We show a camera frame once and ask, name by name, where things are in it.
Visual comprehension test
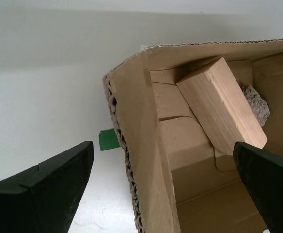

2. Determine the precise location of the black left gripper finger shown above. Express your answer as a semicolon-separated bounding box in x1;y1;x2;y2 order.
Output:
0;141;94;233
232;141;283;233

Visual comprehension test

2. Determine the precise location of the speckled pink granite rock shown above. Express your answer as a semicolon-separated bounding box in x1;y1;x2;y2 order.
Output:
240;83;271;128

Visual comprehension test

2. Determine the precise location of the light wooden block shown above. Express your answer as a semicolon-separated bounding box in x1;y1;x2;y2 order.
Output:
175;56;268;156

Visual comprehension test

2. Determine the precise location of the brown cardboard box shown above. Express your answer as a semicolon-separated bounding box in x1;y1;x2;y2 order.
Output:
102;37;283;233

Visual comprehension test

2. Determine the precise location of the green tape square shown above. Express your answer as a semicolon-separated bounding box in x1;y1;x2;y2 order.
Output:
98;128;121;152

